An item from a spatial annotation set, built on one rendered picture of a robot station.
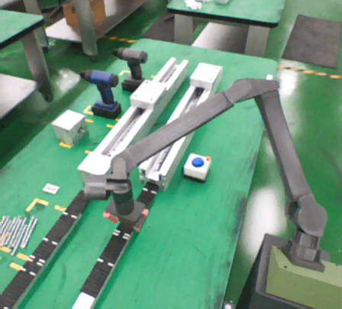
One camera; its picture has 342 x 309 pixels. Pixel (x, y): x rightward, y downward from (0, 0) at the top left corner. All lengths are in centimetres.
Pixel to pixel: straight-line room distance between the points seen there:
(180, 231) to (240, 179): 31
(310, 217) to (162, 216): 46
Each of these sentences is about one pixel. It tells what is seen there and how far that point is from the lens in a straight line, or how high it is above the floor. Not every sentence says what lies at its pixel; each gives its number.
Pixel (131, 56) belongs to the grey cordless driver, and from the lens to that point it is 150.
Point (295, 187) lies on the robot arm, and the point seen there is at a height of 101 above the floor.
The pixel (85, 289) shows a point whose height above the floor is 81.
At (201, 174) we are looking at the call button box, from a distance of 111.
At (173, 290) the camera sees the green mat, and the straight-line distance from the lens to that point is 94.
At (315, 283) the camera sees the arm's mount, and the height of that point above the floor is 91.
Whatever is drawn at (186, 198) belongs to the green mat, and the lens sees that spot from 110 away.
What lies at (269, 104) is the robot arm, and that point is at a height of 118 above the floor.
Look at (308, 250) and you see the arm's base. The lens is 93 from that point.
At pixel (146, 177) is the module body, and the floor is 82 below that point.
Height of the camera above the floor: 166
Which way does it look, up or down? 42 degrees down
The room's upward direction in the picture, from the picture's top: straight up
